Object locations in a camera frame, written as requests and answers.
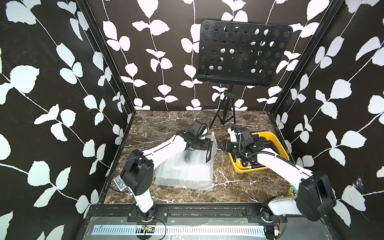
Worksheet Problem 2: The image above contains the yellow tree sticker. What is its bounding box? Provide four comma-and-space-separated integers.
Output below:
289, 187, 298, 196

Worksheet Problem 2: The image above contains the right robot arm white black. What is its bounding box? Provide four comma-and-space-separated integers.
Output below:
221, 139, 337, 222

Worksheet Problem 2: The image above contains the stack of clear zip-top bags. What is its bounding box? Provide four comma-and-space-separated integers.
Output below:
154, 160, 214, 191

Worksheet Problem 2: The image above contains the black front mounting rail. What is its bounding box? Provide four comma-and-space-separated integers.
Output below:
85, 203, 302, 225

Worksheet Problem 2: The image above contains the clear zip-top bag top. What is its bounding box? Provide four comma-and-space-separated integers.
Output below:
154, 132, 218, 191

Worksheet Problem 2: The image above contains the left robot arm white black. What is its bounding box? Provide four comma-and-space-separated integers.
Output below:
114, 134, 218, 219

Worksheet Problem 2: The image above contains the black perforated music stand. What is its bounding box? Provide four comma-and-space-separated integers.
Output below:
196, 20, 294, 125

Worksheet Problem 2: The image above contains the small printed card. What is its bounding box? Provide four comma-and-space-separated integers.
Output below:
114, 176, 129, 192

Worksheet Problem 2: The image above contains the white perforated strip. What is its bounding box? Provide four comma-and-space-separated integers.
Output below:
91, 225, 266, 238

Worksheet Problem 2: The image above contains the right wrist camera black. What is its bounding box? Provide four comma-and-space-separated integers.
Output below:
235, 128, 254, 146

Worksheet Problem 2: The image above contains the yellow plastic tray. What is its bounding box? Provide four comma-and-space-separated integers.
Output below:
228, 132, 290, 173

